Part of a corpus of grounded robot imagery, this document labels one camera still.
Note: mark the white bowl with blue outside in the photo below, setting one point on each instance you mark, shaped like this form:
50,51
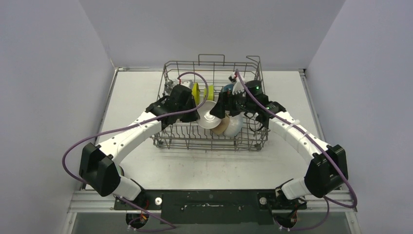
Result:
234,127

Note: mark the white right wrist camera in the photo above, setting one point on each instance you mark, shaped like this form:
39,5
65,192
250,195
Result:
237,80

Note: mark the lime green bowl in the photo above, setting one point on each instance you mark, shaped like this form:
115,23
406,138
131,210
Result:
209,93

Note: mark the pale green plate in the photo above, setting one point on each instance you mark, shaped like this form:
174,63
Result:
120,170

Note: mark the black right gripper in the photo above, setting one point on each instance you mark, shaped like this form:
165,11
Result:
222,105

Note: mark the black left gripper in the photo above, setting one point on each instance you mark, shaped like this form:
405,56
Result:
194,117

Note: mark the white bowl orange outside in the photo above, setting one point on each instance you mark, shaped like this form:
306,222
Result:
207,120

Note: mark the white bowl with tan outside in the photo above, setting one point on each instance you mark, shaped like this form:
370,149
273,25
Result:
222,126

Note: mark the blue patterned bowl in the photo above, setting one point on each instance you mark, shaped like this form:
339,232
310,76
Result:
228,88

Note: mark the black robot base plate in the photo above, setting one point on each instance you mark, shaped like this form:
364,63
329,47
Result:
218,206

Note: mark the yellow green bowl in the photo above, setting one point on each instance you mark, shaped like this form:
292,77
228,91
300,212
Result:
195,92

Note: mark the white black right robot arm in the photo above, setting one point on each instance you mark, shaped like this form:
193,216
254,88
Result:
327,165

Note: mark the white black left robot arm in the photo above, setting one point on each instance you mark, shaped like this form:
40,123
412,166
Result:
99,165

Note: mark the grey wire dish rack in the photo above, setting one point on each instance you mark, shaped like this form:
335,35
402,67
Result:
212,70

